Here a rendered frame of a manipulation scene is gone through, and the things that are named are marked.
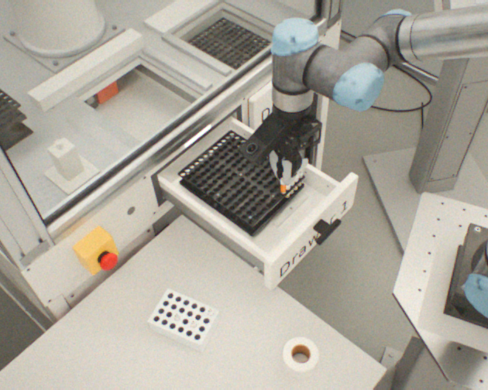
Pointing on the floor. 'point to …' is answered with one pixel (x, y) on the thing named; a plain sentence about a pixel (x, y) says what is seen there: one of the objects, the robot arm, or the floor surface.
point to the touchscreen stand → (440, 148)
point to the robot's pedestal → (415, 360)
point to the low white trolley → (348, 381)
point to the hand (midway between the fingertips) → (281, 179)
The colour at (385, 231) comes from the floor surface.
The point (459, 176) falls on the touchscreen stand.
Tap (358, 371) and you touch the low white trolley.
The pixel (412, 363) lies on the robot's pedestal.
